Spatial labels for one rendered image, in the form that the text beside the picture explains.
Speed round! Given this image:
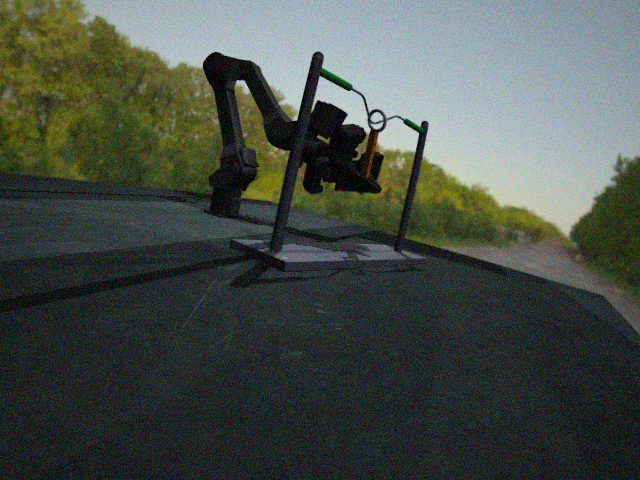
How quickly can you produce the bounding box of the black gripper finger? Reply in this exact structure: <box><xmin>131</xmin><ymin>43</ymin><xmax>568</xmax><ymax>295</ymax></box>
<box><xmin>356</xmin><ymin>158</ymin><xmax>382</xmax><ymax>193</ymax></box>
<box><xmin>334</xmin><ymin>160</ymin><xmax>379</xmax><ymax>194</ymax></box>

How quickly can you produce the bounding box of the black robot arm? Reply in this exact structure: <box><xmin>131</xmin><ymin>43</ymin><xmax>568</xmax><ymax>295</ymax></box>
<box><xmin>203</xmin><ymin>52</ymin><xmax>366</xmax><ymax>219</ymax></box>

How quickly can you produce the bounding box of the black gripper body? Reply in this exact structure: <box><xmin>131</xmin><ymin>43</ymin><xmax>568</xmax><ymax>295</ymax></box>
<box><xmin>303</xmin><ymin>143</ymin><xmax>384</xmax><ymax>194</ymax></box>

